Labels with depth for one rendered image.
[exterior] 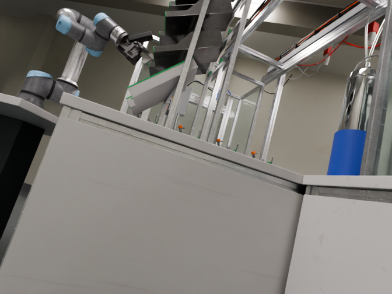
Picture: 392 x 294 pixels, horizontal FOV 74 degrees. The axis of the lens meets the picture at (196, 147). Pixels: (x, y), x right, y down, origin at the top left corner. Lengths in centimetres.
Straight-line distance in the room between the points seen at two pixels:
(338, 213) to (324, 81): 430
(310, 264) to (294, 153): 370
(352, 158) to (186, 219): 72
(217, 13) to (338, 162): 78
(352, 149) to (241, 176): 55
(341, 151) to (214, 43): 67
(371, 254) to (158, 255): 49
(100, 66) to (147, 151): 486
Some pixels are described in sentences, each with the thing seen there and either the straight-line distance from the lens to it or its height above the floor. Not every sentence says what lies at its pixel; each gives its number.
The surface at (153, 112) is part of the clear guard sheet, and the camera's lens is 288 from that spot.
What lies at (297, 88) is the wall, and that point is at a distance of 481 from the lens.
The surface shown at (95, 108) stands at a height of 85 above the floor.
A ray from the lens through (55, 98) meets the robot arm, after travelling 168.
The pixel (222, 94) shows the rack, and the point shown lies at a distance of 103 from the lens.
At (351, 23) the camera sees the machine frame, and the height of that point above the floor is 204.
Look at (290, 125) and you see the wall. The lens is 455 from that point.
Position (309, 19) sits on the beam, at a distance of 371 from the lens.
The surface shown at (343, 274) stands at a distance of 74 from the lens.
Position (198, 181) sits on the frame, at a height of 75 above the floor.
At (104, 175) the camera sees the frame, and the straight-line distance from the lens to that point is 70.
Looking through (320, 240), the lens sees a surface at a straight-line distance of 80.
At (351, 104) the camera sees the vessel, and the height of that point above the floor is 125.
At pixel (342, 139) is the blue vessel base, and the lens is 121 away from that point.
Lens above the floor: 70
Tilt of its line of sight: 11 degrees up
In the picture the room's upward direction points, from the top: 16 degrees clockwise
